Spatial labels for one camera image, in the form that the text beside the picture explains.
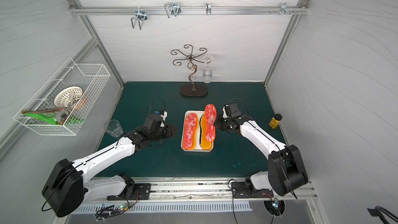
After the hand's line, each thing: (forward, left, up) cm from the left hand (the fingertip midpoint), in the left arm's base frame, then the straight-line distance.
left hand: (175, 129), depth 83 cm
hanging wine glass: (+34, -17, +11) cm, 40 cm away
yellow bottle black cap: (+9, -58, -4) cm, 59 cm away
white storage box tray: (+18, -13, -10) cm, 24 cm away
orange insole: (-5, -17, -8) cm, 19 cm away
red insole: (+5, -7, -8) cm, 12 cm away
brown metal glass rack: (+38, -6, -10) cm, 40 cm away
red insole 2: (+11, -20, -1) cm, 23 cm away
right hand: (+5, -22, 0) cm, 22 cm away
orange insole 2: (+3, -11, -10) cm, 15 cm away
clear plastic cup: (+5, +40, -10) cm, 42 cm away
